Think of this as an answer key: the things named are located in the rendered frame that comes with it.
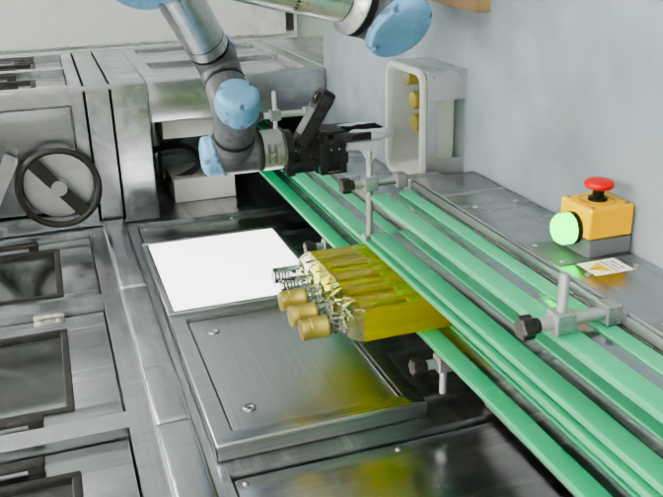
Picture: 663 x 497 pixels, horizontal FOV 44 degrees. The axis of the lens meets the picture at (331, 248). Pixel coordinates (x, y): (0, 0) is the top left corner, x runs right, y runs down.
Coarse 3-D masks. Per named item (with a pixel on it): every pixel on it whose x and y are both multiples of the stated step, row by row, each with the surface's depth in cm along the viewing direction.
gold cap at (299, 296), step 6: (300, 288) 137; (282, 294) 135; (288, 294) 135; (294, 294) 136; (300, 294) 136; (306, 294) 136; (282, 300) 135; (288, 300) 135; (294, 300) 135; (300, 300) 136; (306, 300) 136; (282, 306) 135; (288, 306) 135
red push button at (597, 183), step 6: (588, 180) 110; (594, 180) 109; (600, 180) 109; (606, 180) 109; (612, 180) 110; (588, 186) 110; (594, 186) 109; (600, 186) 109; (606, 186) 109; (612, 186) 109; (594, 192) 110; (600, 192) 110
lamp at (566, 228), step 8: (560, 216) 110; (568, 216) 110; (576, 216) 110; (552, 224) 111; (560, 224) 110; (568, 224) 109; (576, 224) 109; (552, 232) 111; (560, 232) 110; (568, 232) 109; (576, 232) 109; (560, 240) 110; (568, 240) 110; (576, 240) 110
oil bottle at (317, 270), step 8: (344, 256) 146; (352, 256) 146; (360, 256) 146; (368, 256) 146; (376, 256) 146; (312, 264) 144; (320, 264) 143; (328, 264) 143; (336, 264) 143; (344, 264) 143; (352, 264) 143; (360, 264) 143; (368, 264) 143; (376, 264) 144; (312, 272) 142; (320, 272) 141; (328, 272) 141; (312, 280) 142
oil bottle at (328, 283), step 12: (384, 264) 143; (324, 276) 139; (336, 276) 138; (348, 276) 138; (360, 276) 138; (372, 276) 138; (384, 276) 138; (396, 276) 139; (324, 288) 136; (324, 300) 137
